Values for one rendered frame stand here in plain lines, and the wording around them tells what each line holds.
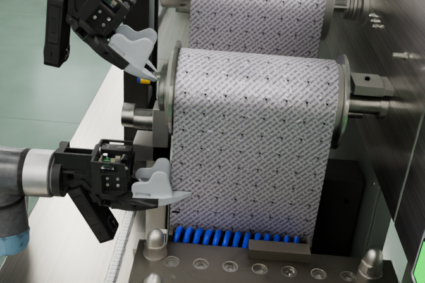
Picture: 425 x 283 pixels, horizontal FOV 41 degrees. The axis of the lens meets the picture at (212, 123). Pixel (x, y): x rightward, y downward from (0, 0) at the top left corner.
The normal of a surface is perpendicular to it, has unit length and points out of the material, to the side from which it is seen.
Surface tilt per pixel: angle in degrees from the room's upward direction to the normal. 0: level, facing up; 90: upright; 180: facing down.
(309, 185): 90
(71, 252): 0
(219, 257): 0
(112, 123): 0
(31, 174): 61
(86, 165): 90
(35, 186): 87
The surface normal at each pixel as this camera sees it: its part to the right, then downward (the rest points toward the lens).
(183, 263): 0.07, -0.88
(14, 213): 0.70, 0.37
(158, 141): -0.05, 0.47
